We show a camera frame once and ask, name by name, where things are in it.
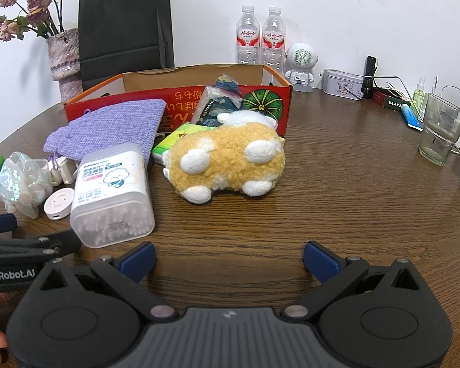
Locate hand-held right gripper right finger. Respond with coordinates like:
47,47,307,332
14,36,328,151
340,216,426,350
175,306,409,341
282,241,422,322

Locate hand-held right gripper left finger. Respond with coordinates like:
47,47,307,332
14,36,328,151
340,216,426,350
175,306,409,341
34,241,179,323

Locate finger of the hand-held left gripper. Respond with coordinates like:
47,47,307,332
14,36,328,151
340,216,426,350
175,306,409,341
0,229,82,264
0,214,18,235

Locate white round device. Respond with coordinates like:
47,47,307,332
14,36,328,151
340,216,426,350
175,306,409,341
43,188,75,221

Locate iridescent plastic bag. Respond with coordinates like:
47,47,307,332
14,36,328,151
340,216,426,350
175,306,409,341
0,152,53,219

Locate clear cotton swab box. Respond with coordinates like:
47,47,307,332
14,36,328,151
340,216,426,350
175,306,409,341
70,143,156,248

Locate white charger plug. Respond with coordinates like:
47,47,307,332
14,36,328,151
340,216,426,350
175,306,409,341
46,155,79,186

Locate purple fabric pouch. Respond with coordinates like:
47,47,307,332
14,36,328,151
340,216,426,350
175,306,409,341
43,99,167,163

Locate green tissue packet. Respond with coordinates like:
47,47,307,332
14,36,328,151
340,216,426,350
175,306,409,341
151,124,194,165

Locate tan and white plush toy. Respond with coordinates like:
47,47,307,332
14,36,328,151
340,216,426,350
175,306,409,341
163,110,286,205

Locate red cardboard box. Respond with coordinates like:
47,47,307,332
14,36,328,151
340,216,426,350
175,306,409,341
64,64,293,136

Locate blue printed plastic packet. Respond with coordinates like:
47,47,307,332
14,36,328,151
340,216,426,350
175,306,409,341
192,75,244,127

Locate blue tube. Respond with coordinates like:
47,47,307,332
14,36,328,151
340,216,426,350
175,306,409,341
401,103,423,131

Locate dark red flat box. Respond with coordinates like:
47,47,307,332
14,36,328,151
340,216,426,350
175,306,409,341
371,88,411,113

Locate speckled purple vase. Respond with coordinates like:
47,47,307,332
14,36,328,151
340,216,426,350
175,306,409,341
47,28,83,104

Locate clear glass cup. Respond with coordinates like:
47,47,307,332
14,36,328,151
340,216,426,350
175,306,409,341
418,93,460,166

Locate grey tin box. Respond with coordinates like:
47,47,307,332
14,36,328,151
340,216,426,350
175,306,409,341
321,69,365,101

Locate small clear spray bottle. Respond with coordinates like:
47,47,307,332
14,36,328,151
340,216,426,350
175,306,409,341
412,77,427,117

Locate black flashlight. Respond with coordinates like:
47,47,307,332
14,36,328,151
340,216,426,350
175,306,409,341
362,56,377,99

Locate white robot speaker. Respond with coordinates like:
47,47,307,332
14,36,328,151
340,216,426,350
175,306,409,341
284,42,319,93

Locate black paper bag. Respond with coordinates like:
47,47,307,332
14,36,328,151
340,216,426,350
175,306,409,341
78,0,175,93

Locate clear water bottle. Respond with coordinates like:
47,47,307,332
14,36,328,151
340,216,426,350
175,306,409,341
236,5,262,66
261,6,285,77

